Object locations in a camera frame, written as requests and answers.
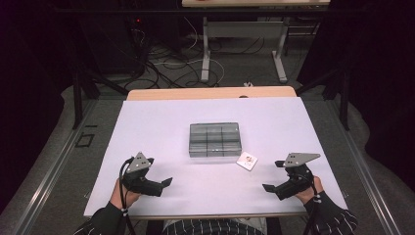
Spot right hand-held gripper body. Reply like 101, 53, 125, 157
276, 152, 321, 201

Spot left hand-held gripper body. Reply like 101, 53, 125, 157
120, 151, 163, 198

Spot small white packet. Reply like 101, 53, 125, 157
236, 151, 258, 172

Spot clear plastic compartment box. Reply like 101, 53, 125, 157
188, 121, 243, 159

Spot person's right hand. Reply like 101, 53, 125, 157
295, 175, 325, 205

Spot person's left hand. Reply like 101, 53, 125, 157
110, 178, 143, 210

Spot white table mat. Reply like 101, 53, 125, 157
83, 96, 348, 218

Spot person's striped clothing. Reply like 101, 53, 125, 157
161, 217, 268, 235

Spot light wooden table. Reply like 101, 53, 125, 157
83, 85, 348, 220

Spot black metal stand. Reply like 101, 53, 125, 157
295, 67, 352, 132
71, 63, 130, 130

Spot desk with white legs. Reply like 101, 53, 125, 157
181, 0, 331, 84

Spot black computer tower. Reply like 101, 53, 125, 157
77, 14, 148, 75

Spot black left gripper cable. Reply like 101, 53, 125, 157
117, 156, 137, 235

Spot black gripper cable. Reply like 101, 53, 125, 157
117, 156, 137, 235
302, 174, 321, 235

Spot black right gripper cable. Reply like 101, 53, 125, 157
302, 174, 321, 235

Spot aluminium floor rail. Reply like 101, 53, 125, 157
324, 97, 403, 235
11, 98, 99, 235

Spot tangle of black floor cables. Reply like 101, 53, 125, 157
123, 19, 265, 90

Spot white floor cable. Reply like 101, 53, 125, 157
151, 16, 226, 86

